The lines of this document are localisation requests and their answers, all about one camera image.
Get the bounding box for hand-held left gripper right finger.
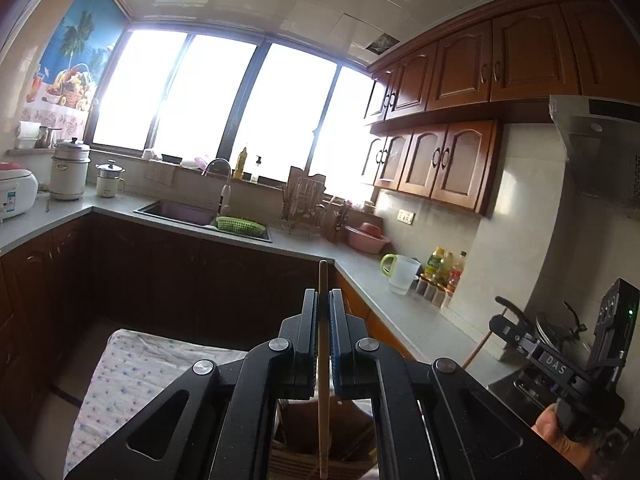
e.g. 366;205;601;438
327;289;583;480

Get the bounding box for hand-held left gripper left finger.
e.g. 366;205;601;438
65;289;321;480

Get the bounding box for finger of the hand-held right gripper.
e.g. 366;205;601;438
489;314;541;361

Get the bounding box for brown carved-end chopstick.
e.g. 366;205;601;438
316;260;332;479

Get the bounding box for dark wooden utensil holder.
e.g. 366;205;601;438
270;395;381;480

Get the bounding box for person's right hand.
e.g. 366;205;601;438
531;402;609;480

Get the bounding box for black wok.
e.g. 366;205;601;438
495;296;601;361

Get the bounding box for gas stove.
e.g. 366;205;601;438
487;355;562;411

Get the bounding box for red label sauce bottle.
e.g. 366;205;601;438
449;251;469;293

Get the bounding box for grey kitchen countertop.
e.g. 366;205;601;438
0;187;521;386

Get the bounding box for row of spice jars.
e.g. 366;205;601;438
417;275;456;308

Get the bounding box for yellow cooking oil bottle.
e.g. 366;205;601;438
425;246;447;281

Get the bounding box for pink plastic basin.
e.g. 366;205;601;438
345;222;391;253

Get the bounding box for green plastic basket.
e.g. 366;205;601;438
215;216;267;236

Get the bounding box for dish drying rack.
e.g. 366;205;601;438
279;166;328;233

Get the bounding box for steel range hood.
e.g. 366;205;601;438
548;94;640;206

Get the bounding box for curved steel faucet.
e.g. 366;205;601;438
202;158;233;218

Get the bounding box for dark wooden base cabinets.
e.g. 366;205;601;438
0;210;416;411

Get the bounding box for white dotted tablecloth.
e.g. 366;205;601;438
64;329;251;478

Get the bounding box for kitchen sink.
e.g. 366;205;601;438
134;199;273;243

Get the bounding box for white dishcloth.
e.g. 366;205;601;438
143;160;176;187

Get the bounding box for small white electric pot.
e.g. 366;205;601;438
95;159;126;198

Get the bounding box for large kitchen window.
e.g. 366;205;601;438
85;27;386;201

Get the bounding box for tall white electric cooker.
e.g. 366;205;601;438
48;137;92;201

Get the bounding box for white rice cooker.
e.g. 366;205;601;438
0;162;40;223

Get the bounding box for paper towel roll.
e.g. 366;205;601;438
17;121;42;149

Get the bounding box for white pitcher green handle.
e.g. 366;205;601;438
381;254;422;295

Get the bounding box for brown wooden wall cabinets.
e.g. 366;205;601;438
362;0;640;217

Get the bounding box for beach fruit wall poster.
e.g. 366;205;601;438
22;0;128;133

